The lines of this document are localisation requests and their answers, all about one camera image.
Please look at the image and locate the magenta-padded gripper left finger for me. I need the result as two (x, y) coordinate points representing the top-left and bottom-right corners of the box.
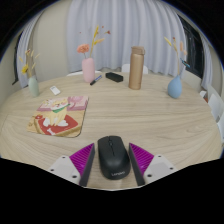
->
(48, 142), (96, 188)

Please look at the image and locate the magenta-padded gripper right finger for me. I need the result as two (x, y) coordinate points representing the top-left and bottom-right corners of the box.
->
(128, 142), (178, 187)

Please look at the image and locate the black computer mouse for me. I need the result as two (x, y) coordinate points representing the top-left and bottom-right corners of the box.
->
(97, 135), (132, 181)

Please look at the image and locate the cartoon dog print mouse pad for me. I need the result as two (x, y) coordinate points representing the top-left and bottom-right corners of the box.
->
(26, 95), (90, 138)

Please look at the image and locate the white chair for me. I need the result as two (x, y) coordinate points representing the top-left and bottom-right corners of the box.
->
(207, 93), (223, 123)
(120, 63), (149, 75)
(216, 113), (224, 144)
(65, 70), (103, 78)

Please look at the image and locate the white remote control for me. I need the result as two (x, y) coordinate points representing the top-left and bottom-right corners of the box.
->
(49, 85), (62, 96)

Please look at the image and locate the blue vase with dried flowers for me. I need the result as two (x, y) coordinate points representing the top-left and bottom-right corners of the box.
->
(163, 36), (192, 100)

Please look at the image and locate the green vase with yellow flowers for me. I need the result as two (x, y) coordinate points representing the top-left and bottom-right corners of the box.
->
(18, 49), (41, 98)

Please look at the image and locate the blue marker pen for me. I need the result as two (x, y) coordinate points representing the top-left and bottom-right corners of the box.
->
(89, 74), (103, 86)

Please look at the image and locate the bronze drink bottle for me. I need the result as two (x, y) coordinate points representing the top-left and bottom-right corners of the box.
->
(128, 45), (146, 91)

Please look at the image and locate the pink vase with flowers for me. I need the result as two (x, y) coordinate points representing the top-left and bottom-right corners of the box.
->
(76, 25), (112, 84)

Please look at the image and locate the black rectangular case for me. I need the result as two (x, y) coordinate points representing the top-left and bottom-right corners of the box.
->
(105, 71), (124, 83)

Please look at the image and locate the narrow white curtain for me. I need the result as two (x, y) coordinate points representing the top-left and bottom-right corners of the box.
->
(16, 13), (43, 88)
(199, 34), (214, 91)

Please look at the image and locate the dark window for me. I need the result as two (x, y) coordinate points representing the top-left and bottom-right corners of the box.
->
(181, 16), (205, 79)

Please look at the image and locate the wide white curtain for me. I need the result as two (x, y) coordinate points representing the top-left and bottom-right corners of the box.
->
(65, 0), (188, 78)

